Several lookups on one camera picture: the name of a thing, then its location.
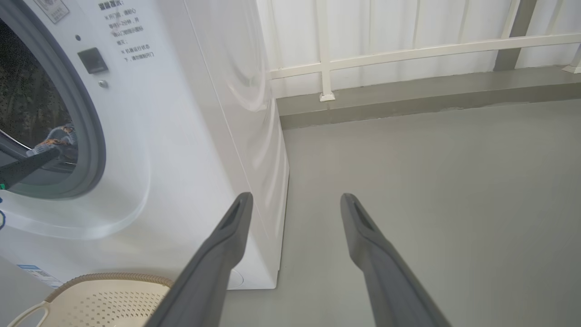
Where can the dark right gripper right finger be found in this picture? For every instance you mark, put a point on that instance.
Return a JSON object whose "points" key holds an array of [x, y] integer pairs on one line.
{"points": [[386, 281]]}

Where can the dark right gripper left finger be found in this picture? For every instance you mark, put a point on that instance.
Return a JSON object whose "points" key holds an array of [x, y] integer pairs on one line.
{"points": [[213, 272]]}

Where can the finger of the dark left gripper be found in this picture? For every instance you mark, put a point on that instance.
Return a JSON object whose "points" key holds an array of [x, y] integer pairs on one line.
{"points": [[27, 170]]}

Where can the blue bear print garment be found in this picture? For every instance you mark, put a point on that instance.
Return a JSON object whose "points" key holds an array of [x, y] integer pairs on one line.
{"points": [[56, 136]]}

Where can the cream perforated laundry basket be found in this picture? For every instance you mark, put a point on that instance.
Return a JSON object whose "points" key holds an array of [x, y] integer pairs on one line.
{"points": [[104, 304]]}

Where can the white front-load washing machine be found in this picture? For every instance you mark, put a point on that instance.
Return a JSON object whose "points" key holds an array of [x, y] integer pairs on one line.
{"points": [[190, 136]]}

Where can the blue energy label sticker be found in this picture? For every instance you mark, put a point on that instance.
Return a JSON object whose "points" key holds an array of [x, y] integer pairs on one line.
{"points": [[38, 274]]}

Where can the white metal railing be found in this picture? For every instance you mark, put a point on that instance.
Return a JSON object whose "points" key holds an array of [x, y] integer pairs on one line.
{"points": [[408, 54]]}

